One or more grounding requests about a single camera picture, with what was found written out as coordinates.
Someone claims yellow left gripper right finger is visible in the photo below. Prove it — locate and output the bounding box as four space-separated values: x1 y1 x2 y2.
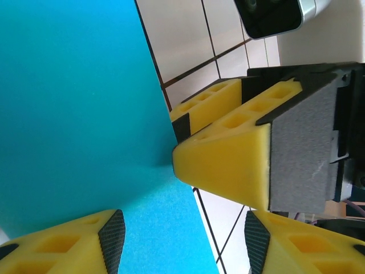
244 210 365 274

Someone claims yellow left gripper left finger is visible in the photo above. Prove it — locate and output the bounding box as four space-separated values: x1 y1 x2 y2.
0 209 126 274

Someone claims blue paper sheet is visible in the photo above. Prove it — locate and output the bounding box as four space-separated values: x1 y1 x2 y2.
0 0 220 274

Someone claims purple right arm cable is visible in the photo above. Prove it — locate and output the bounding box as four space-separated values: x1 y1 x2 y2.
343 199 365 220

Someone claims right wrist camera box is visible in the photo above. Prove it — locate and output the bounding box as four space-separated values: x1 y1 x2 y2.
233 0 331 40

